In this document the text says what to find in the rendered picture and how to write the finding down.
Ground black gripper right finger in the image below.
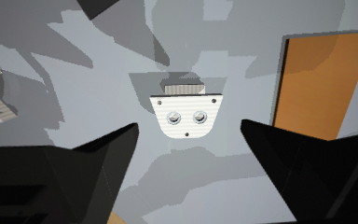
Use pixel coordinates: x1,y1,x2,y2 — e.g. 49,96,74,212
241,119,358,221

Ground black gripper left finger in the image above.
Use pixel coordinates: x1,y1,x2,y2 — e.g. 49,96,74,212
0,122,139,224

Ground white metal plate with two round holes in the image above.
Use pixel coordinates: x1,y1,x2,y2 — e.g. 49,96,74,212
149,93,224,138

